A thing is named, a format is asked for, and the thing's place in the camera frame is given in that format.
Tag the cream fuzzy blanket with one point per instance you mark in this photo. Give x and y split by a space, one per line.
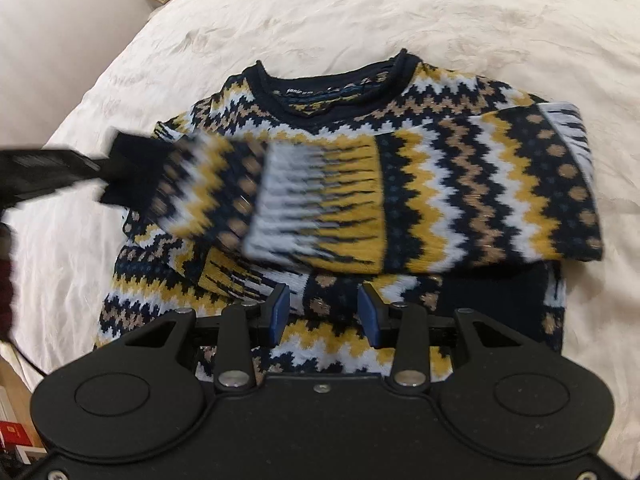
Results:
320 25

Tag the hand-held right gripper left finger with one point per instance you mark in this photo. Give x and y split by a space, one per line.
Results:
280 316

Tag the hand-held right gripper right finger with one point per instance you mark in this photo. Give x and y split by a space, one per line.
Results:
368 318

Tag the stack of books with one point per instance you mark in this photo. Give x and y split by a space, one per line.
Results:
14 427

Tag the navy yellow zigzag knit sweater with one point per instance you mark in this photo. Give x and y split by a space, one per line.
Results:
410 180

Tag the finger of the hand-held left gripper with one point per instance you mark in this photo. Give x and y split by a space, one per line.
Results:
47 164

